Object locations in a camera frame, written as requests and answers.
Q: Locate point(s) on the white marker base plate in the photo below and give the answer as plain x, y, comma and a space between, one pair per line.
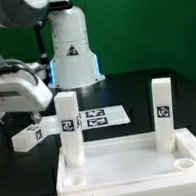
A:
91, 119

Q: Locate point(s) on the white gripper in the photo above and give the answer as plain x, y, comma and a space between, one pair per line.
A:
22, 92

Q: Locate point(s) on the black camera on stand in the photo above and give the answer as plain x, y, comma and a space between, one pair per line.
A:
53, 6

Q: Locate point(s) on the white desk tabletop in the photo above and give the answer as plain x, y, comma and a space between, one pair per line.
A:
123, 161

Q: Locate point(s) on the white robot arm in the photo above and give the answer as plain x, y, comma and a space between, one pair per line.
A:
73, 64

